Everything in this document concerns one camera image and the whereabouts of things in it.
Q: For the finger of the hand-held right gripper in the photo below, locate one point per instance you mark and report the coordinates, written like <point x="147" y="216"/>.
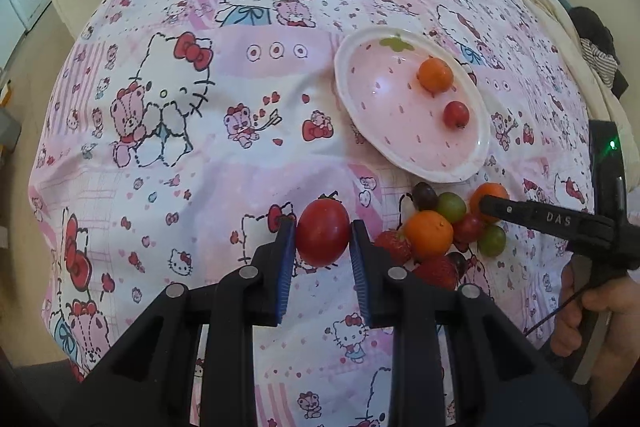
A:
<point x="545" y="219"/>

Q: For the pink cartoon printed blanket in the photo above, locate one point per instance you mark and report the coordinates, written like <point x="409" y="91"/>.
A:
<point x="225" y="132"/>

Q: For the black clothing pile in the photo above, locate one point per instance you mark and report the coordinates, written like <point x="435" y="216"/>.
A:
<point x="592" y="32"/>

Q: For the small red tomato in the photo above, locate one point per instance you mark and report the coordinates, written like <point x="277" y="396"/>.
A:
<point x="468" y="228"/>
<point x="456" y="114"/>

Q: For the large red tomato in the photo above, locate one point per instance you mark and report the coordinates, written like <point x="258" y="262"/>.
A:
<point x="323" y="234"/>

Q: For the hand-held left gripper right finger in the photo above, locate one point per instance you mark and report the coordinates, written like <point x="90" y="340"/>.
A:
<point x="360" y="272"/>

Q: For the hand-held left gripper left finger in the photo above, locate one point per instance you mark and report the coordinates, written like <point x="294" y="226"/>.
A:
<point x="285" y="267"/>

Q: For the person's right hand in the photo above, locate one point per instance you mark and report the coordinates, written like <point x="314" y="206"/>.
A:
<point x="567" y="322"/>

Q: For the green grape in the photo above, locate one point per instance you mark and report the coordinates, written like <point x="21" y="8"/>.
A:
<point x="492" y="240"/>
<point x="451" y="206"/>

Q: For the red strawberry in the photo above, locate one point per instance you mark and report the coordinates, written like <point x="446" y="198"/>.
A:
<point x="436" y="273"/>
<point x="394" y="248"/>

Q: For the dark purple grape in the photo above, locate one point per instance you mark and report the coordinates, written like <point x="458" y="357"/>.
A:
<point x="458" y="263"/>
<point x="425" y="196"/>

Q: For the orange mandarin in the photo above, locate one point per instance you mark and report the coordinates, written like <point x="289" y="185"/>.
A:
<point x="487" y="191"/>
<point x="435" y="74"/>
<point x="428" y="233"/>

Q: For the pink strawberry print plate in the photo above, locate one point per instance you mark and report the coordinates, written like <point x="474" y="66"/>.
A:
<point x="400" y="132"/>

